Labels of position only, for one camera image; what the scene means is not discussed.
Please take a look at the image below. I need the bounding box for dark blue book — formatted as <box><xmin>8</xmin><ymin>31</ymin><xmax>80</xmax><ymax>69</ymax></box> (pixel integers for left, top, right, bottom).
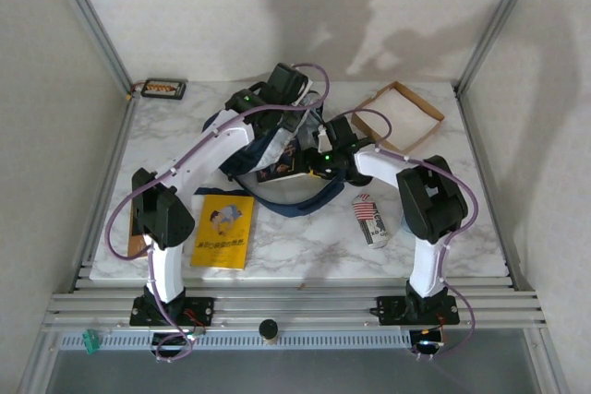
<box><xmin>256</xmin><ymin>137</ymin><xmax>311</xmax><ymax>185</ymax></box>

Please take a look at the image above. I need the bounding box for navy blue backpack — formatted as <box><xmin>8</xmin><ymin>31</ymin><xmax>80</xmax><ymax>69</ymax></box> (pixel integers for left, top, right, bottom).
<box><xmin>201</xmin><ymin>81</ymin><xmax>348</xmax><ymax>221</ymax></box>

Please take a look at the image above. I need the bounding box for white patterned can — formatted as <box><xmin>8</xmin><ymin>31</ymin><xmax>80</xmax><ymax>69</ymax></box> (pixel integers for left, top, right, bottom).
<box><xmin>351</xmin><ymin>193</ymin><xmax>392</xmax><ymax>251</ymax></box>

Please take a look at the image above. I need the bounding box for yellow book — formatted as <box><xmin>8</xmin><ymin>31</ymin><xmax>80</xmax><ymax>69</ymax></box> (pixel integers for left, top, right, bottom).
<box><xmin>189</xmin><ymin>194</ymin><xmax>257</xmax><ymax>271</ymax></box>

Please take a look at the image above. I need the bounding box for brown notebook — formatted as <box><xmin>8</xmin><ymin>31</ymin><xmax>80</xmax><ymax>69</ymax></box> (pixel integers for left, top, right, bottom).
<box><xmin>127</xmin><ymin>199</ymin><xmax>153</xmax><ymax>259</ymax></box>

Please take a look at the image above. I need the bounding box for shallow cardboard tray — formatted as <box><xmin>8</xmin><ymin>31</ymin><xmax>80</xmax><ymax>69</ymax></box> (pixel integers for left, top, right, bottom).
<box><xmin>350</xmin><ymin>81</ymin><xmax>447</xmax><ymax>155</ymax></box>

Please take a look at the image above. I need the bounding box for black battery charger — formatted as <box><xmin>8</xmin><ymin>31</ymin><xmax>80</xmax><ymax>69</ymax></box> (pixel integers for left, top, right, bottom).
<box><xmin>139</xmin><ymin>78</ymin><xmax>189</xmax><ymax>101</ymax></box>

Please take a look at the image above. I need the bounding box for black round knob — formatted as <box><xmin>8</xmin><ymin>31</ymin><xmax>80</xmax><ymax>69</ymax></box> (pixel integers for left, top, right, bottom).
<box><xmin>257</xmin><ymin>317</ymin><xmax>281</xmax><ymax>345</ymax></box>

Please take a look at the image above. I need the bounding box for green connector block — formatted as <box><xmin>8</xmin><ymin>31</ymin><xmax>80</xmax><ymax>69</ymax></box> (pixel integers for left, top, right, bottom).
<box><xmin>81</xmin><ymin>328</ymin><xmax>103</xmax><ymax>355</ymax></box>

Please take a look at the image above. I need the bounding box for aluminium front rail bed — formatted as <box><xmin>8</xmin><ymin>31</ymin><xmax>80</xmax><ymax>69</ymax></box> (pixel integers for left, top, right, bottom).
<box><xmin>40</xmin><ymin>276</ymin><xmax>549</xmax><ymax>334</ymax></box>

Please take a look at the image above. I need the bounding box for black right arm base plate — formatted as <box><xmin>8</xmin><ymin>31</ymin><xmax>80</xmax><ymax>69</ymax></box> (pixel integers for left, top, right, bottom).
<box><xmin>377</xmin><ymin>294</ymin><xmax>461</xmax><ymax>325</ymax></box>

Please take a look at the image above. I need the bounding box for red yellow charger wire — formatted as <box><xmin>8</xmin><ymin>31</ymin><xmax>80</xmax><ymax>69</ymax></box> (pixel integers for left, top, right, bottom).
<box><xmin>122</xmin><ymin>81</ymin><xmax>145</xmax><ymax>102</ymax></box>

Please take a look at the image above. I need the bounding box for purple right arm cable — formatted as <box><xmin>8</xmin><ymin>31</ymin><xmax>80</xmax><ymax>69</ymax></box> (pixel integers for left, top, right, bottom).
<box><xmin>322</xmin><ymin>109</ymin><xmax>479</xmax><ymax>361</ymax></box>

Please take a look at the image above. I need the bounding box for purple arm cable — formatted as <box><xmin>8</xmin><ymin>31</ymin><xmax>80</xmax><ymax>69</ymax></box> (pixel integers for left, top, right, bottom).
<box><xmin>104</xmin><ymin>61</ymin><xmax>332</xmax><ymax>363</ymax></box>
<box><xmin>322</xmin><ymin>109</ymin><xmax>479</xmax><ymax>361</ymax></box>

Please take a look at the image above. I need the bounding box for aluminium side rail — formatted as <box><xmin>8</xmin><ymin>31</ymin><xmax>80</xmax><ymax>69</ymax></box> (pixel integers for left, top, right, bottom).
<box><xmin>454</xmin><ymin>89</ymin><xmax>531</xmax><ymax>293</ymax></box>
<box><xmin>68</xmin><ymin>91</ymin><xmax>138</xmax><ymax>293</ymax></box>

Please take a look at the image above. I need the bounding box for grey slotted cable duct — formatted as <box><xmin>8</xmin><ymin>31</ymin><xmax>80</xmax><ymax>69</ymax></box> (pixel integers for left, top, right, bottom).
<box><xmin>59</xmin><ymin>331</ymin><xmax>413</xmax><ymax>352</ymax></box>

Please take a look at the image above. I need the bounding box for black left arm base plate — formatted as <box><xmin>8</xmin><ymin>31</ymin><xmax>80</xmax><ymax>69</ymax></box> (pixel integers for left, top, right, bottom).
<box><xmin>129</xmin><ymin>296</ymin><xmax>216</xmax><ymax>327</ymax></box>

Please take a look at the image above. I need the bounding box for aluminium frame post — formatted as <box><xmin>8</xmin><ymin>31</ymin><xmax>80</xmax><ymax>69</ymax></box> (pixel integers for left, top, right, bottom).
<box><xmin>453</xmin><ymin>0</ymin><xmax>547</xmax><ymax>96</ymax></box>
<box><xmin>39</xmin><ymin>0</ymin><xmax>136</xmax><ymax>96</ymax></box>

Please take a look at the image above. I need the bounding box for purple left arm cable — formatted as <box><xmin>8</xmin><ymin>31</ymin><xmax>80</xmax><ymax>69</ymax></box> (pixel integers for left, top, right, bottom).
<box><xmin>104</xmin><ymin>61</ymin><xmax>332</xmax><ymax>363</ymax></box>

